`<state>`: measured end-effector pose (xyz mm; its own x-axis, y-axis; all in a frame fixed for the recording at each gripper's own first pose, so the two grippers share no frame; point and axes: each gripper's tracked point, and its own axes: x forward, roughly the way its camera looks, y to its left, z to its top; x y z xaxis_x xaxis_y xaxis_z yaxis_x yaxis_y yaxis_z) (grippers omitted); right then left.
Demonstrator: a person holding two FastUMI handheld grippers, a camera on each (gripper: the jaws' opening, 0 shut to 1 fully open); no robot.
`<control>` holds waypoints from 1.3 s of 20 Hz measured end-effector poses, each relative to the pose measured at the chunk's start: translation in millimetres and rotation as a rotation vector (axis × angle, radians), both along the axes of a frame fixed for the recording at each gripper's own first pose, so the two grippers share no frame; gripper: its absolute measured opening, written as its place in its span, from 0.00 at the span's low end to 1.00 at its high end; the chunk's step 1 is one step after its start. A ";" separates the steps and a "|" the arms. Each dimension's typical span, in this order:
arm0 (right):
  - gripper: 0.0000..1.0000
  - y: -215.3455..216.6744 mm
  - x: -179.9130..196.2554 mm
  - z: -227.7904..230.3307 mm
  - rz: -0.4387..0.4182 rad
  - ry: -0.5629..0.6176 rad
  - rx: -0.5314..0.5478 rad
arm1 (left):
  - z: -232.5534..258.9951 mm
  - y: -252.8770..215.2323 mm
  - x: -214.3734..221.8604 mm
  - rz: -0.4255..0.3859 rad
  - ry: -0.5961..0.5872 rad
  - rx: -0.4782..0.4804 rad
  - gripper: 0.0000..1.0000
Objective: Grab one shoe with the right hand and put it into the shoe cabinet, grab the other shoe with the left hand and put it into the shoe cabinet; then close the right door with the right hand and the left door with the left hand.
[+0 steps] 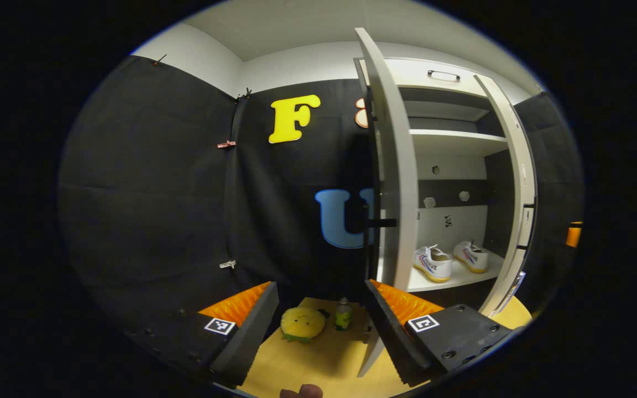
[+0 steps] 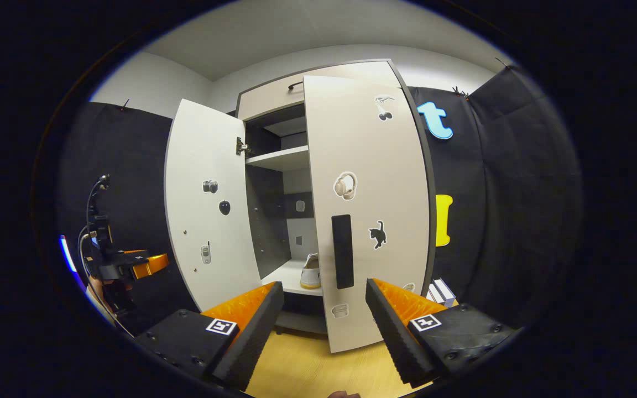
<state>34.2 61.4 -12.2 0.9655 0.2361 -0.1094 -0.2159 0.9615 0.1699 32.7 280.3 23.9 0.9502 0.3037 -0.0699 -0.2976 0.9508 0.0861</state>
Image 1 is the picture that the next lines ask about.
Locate black backdrop cloth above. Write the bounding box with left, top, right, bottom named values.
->
left=59, top=55, right=377, bottom=332
left=515, top=91, right=586, bottom=316

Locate yellow plush toy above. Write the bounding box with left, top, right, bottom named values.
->
left=280, top=307, right=327, bottom=344

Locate green drink bottle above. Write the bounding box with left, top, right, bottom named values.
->
left=334, top=297, right=353, bottom=332

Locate white shoe cabinet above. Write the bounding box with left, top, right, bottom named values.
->
left=354, top=55, right=518, bottom=310

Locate white shoe cabinet door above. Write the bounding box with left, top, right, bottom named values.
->
left=473, top=74, right=539, bottom=317
left=354, top=28, right=420, bottom=378

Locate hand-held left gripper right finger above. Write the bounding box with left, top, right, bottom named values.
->
left=364, top=279, right=518, bottom=387

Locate white canvas shoe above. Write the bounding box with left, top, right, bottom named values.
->
left=413, top=244, right=453, bottom=283
left=452, top=240, right=489, bottom=274

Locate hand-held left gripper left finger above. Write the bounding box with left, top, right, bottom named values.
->
left=125, top=281, right=280, bottom=387

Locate beige cabinet drawer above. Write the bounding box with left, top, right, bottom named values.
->
left=358, top=58, right=490, bottom=92

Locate black cabinet door handle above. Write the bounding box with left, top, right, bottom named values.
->
left=364, top=203, right=398, bottom=249

